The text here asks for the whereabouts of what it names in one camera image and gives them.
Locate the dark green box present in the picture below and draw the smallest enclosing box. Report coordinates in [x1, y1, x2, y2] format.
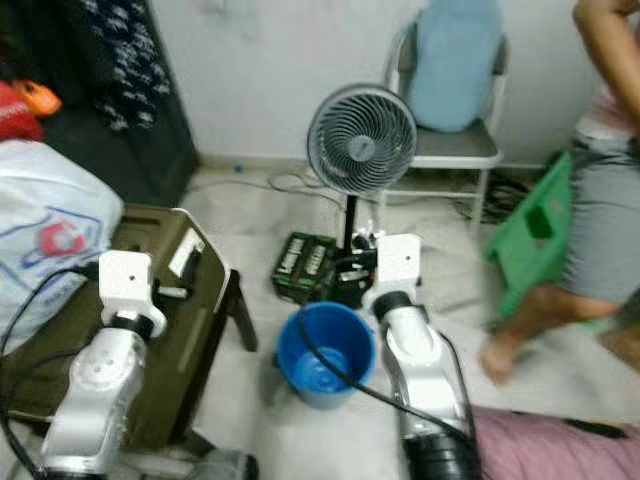
[269, 231, 340, 305]

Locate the olive green suitcase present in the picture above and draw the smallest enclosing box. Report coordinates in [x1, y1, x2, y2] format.
[0, 204, 259, 453]

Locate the blue plastic bucket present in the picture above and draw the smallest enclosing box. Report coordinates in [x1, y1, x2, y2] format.
[274, 300, 379, 410]

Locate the grey floor fan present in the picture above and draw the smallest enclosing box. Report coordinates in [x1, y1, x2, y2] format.
[306, 82, 419, 306]

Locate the white bag with red logo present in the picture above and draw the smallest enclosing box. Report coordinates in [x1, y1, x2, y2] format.
[0, 139, 127, 357]

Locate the grey folding chair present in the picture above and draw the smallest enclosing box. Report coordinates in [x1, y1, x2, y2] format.
[380, 20, 510, 239]

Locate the green plastic stool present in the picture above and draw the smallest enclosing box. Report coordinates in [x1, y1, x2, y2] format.
[483, 150, 577, 323]

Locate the small orange object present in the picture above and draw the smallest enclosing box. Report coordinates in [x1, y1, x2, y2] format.
[26, 80, 64, 117]

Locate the black white-print garment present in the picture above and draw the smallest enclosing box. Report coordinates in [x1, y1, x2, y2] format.
[73, 0, 178, 136]

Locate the person in grey shorts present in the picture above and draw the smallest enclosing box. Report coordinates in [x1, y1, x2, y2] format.
[478, 0, 640, 387]

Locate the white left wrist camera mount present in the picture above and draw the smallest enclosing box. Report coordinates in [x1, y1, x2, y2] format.
[99, 251, 167, 338]

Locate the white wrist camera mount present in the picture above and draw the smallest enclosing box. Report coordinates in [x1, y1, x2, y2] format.
[99, 251, 167, 338]
[372, 233, 424, 301]

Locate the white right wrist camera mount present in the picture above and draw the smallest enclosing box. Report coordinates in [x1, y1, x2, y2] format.
[372, 233, 424, 301]

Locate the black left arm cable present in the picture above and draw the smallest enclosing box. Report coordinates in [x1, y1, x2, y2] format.
[0, 260, 107, 480]

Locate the thin grey floor cable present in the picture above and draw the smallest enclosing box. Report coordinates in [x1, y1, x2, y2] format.
[200, 165, 346, 213]

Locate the black floor cable bundle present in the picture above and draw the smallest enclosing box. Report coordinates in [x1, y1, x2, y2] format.
[455, 168, 531, 226]

